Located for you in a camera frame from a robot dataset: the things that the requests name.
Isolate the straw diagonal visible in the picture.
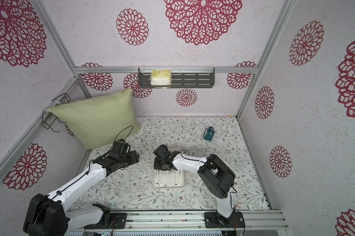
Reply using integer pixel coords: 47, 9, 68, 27
173, 171, 181, 185

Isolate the white storage tray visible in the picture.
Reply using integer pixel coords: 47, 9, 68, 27
152, 170, 185, 189

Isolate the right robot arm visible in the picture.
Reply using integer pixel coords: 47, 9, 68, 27
153, 145, 236, 219

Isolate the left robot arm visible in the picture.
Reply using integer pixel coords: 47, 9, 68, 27
23, 139, 140, 236

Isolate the yellow white sponge box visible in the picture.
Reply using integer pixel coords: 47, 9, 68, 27
150, 70, 172, 86

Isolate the green cushion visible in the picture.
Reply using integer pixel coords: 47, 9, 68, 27
47, 88, 141, 150

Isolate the wrapped straw right bundle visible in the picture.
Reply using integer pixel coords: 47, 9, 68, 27
195, 177, 204, 187

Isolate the teal alarm clock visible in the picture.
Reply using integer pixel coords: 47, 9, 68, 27
203, 126, 215, 141

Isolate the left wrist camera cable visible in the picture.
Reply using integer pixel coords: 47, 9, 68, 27
114, 125, 134, 142

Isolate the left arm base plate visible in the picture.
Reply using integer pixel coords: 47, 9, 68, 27
84, 213, 127, 229

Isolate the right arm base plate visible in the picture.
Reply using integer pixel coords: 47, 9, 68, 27
204, 211, 245, 229

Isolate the black wire wall rack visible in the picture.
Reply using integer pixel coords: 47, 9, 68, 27
40, 92, 71, 133

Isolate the dark wall shelf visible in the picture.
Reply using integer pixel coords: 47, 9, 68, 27
138, 67, 215, 89

